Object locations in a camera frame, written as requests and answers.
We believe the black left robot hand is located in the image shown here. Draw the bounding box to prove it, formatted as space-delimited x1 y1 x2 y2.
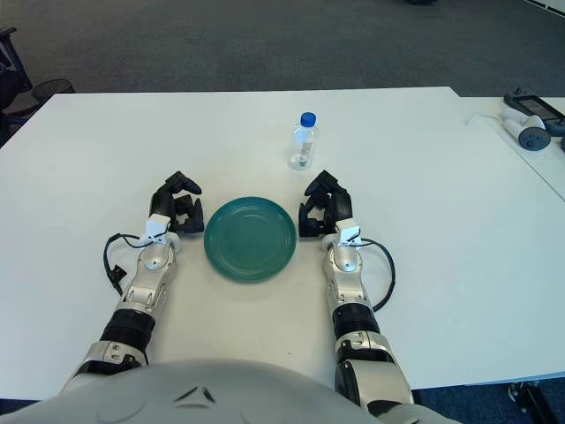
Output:
148 170 206 238

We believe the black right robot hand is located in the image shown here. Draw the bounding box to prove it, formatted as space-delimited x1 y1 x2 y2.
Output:
298 170 356 239

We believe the clear bottle blue cap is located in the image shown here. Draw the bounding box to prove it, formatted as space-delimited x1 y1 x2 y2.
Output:
287 111 320 170

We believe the green round plate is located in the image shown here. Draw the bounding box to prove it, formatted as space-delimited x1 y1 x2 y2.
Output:
203 196 298 281

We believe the grey robot torso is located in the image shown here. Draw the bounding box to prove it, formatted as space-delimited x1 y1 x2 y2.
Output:
0 358 463 424

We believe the grey white VR controller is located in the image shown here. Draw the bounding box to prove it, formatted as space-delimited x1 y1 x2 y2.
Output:
501 108 551 153

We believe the black office chair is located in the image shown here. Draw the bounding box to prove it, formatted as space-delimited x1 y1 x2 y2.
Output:
0 26 39 133

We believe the black handheld remote controller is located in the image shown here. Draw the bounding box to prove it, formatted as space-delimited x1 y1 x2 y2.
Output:
503 87 565 133

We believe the black table leg caster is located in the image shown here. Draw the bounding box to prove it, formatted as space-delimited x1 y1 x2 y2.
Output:
507 382 565 424

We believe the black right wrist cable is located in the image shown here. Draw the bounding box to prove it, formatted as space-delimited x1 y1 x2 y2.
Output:
352 237 396 312

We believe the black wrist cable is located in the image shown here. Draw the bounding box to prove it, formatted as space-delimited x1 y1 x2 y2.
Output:
352 237 396 312
103 232 147 298

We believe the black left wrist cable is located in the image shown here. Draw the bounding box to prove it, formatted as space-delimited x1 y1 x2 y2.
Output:
103 232 147 298

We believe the black wire mesh wastebasket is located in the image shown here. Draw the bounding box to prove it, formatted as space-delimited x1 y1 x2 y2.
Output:
31 78 76 99

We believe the white thin cable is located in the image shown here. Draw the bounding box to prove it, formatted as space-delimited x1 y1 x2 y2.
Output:
465 110 504 127

